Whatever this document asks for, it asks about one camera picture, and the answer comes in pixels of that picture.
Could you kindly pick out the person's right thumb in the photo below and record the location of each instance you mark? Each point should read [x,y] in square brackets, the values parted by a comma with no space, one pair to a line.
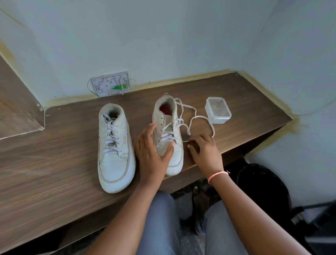
[192,151]

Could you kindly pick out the person's foot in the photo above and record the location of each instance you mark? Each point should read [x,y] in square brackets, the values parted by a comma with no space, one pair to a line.
[200,202]

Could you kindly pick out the person's right hand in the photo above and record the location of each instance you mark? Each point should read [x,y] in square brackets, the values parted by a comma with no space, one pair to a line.
[207,156]

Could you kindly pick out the wooden side shelf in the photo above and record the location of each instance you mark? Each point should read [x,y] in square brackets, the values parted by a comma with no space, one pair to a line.
[18,110]

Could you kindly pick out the person's right leg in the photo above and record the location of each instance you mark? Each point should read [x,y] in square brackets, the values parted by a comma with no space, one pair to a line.
[223,231]

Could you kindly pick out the person's left leg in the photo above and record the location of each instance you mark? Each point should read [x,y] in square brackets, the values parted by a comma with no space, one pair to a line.
[161,226]

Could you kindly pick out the clear plastic container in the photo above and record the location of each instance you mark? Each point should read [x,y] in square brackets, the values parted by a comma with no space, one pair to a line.
[218,110]

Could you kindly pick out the white shoelace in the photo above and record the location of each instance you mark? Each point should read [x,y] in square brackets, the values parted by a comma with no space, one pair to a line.
[195,118]

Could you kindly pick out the person's left hand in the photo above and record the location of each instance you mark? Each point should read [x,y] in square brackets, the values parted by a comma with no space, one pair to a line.
[149,160]

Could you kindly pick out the pink wristband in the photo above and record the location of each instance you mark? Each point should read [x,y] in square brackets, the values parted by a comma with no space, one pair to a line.
[216,174]

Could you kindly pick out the person's leg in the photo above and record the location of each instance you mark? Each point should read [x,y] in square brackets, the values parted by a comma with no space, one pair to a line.
[223,231]
[161,226]

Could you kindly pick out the white laced sneaker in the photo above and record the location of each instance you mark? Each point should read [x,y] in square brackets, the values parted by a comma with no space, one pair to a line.
[115,160]

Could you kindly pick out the person's left middle finger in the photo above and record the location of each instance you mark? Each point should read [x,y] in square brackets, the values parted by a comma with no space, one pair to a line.
[144,140]

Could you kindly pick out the black bag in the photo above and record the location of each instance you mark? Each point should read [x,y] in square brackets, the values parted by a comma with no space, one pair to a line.
[262,189]

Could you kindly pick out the person's left forearm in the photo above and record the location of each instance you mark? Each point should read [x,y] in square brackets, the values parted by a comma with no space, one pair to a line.
[123,223]

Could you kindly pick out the white sneaker with red insole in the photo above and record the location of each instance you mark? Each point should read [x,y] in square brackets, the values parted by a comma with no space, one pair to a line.
[173,157]

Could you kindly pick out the person's left thumb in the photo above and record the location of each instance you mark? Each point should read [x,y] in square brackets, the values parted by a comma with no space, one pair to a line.
[168,152]

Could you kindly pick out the person's right forearm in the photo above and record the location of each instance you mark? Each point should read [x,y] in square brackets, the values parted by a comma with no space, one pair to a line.
[249,220]

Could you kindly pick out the black chair frame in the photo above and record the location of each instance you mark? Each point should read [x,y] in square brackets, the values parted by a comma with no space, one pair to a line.
[317,226]

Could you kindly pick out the white wall socket plate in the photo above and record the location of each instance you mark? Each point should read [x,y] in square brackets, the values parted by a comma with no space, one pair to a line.
[110,84]

